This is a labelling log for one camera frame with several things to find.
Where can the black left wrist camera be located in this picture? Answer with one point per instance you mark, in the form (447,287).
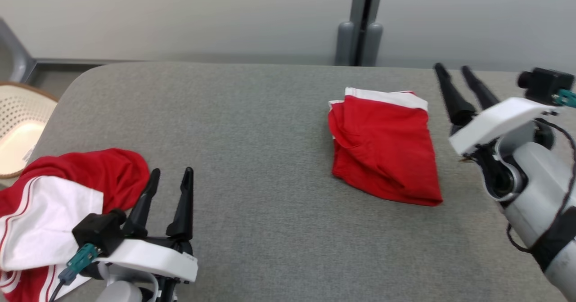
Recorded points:
(96,230)

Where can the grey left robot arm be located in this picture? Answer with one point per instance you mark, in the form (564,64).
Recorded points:
(121,293)

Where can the folded red shorts white waistband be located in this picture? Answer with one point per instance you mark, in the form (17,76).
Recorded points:
(382,149)

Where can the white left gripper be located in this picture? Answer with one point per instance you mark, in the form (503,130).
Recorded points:
(153,259)

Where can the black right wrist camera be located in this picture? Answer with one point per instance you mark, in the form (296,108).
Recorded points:
(542,83)

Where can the grey partition post with foot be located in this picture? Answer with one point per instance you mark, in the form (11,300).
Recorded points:
(15,52)

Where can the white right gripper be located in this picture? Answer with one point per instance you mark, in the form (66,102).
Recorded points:
(499,122)

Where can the beige perforated laundry basket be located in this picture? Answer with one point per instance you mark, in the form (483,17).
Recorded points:
(22,126)

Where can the red and white striped garment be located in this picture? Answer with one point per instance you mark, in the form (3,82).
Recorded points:
(90,171)

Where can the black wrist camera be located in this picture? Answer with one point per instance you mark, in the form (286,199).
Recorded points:
(96,230)
(542,83)

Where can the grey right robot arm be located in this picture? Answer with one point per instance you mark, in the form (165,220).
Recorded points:
(535,176)

